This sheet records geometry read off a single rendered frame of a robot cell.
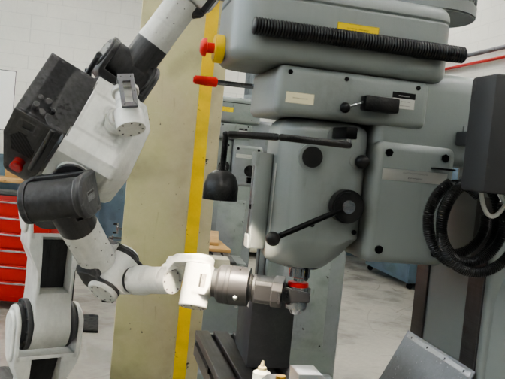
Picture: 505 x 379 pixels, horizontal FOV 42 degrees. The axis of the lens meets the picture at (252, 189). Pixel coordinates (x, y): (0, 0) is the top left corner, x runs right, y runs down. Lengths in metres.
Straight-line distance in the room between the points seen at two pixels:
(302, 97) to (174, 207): 1.89
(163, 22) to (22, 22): 8.91
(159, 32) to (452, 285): 0.95
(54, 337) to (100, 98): 0.69
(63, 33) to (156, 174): 7.54
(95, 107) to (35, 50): 8.93
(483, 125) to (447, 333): 0.59
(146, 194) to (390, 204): 1.88
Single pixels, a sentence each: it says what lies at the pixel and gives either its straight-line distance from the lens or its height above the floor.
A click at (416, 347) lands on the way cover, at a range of 1.73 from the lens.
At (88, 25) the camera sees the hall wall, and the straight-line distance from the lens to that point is 10.54.
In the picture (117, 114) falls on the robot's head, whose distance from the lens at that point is 1.50.
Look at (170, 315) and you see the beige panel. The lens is 3.23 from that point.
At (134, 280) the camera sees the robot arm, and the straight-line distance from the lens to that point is 1.61.
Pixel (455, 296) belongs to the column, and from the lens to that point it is 1.61.
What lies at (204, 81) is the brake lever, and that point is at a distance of 1.50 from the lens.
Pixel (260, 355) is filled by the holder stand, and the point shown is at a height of 1.00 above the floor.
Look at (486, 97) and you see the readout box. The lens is 1.24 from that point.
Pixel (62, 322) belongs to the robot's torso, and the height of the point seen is 1.03.
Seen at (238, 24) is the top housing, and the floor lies 1.80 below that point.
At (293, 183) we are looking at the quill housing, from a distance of 1.36.
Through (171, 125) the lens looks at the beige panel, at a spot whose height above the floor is 1.64.
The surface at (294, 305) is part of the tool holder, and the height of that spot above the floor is 1.22.
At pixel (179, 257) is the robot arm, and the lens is 1.53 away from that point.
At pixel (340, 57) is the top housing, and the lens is 1.35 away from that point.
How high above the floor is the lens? 1.54
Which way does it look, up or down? 3 degrees down
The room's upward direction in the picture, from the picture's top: 6 degrees clockwise
